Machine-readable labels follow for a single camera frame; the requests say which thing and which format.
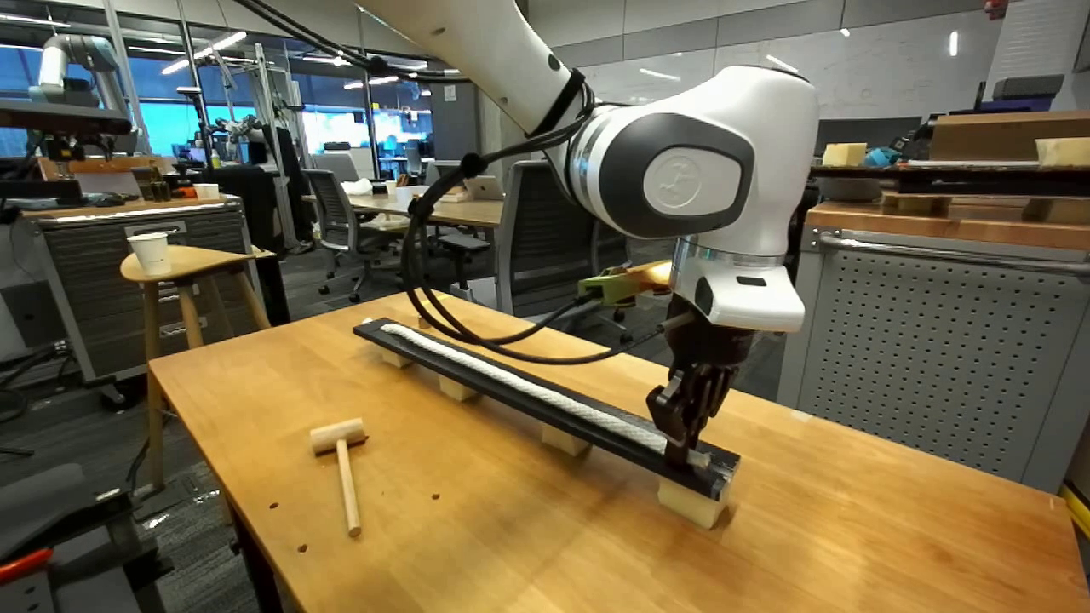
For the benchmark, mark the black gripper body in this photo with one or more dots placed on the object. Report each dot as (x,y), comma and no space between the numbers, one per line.
(707,345)

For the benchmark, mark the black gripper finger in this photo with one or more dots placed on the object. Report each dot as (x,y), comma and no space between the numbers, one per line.
(709,400)
(670,408)

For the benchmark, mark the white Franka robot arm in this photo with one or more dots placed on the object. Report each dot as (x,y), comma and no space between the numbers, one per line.
(683,172)

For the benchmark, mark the long black board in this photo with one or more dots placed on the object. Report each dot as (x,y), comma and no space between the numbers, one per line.
(566,423)

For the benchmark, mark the large pale support block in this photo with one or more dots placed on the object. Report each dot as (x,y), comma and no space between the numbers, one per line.
(692,505)

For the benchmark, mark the small wooden support block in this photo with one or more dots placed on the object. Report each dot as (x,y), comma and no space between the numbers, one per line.
(562,439)
(393,360)
(457,388)

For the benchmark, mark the grey mesh office chair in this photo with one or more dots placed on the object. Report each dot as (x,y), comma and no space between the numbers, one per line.
(545,243)

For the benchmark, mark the grey perforated metal cabinet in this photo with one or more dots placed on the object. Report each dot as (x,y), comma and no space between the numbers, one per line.
(942,361)

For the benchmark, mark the pale foam block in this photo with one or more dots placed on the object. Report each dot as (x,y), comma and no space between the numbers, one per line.
(1064,151)
(845,154)

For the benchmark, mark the small wooden mallet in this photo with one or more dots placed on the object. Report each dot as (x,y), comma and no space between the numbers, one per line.
(338,438)

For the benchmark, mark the stack of wooden boards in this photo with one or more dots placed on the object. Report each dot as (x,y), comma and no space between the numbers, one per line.
(1005,139)

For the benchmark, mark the grey swivel office chair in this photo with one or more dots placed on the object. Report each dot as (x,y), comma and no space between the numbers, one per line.
(337,221)

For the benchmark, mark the round wooden stool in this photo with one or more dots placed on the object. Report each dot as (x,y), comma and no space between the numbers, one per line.
(189,262)

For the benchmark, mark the white paper cup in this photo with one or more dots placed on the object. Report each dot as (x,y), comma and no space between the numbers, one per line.
(147,253)

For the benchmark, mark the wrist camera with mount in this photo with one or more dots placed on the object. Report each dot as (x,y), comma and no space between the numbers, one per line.
(626,280)

